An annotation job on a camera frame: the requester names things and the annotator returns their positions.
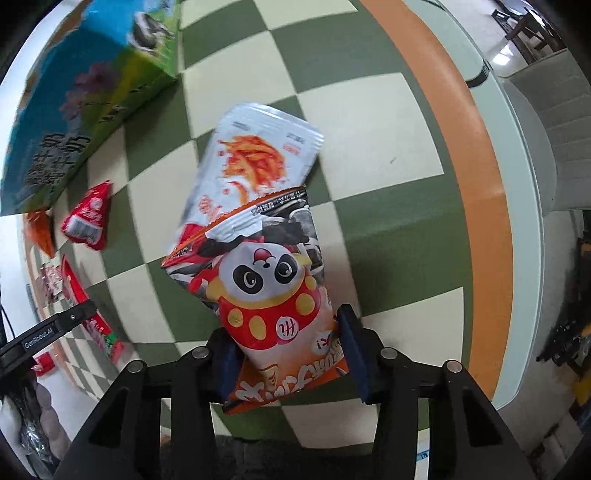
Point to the dark metal equipment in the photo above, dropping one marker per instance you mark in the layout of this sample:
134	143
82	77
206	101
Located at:
568	332

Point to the printed cardboard box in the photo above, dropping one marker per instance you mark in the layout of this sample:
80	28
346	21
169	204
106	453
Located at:
78	92

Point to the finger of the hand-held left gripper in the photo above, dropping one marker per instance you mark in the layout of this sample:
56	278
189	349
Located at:
41	341

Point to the white packet orange strips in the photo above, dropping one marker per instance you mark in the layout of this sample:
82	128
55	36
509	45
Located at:
258	152

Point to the small red snack packet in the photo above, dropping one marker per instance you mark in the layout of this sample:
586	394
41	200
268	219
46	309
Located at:
87	221

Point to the long red snack packet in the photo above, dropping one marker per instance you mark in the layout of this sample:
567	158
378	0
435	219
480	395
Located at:
92	318

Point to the beige snack packet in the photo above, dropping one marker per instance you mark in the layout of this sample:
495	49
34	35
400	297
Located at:
51	281

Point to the orange chip packet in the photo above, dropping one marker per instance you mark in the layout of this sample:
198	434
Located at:
40	230

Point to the orange panda snack packet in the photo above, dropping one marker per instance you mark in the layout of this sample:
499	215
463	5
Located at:
272	295

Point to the grey chair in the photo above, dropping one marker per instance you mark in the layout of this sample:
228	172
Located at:
540	129

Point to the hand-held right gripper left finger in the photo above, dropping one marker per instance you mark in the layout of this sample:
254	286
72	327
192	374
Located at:
226	364

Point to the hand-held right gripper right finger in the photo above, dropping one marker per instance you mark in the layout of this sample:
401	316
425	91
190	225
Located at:
355	350

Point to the dark wooden chair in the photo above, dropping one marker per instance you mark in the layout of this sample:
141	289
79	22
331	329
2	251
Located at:
521	23

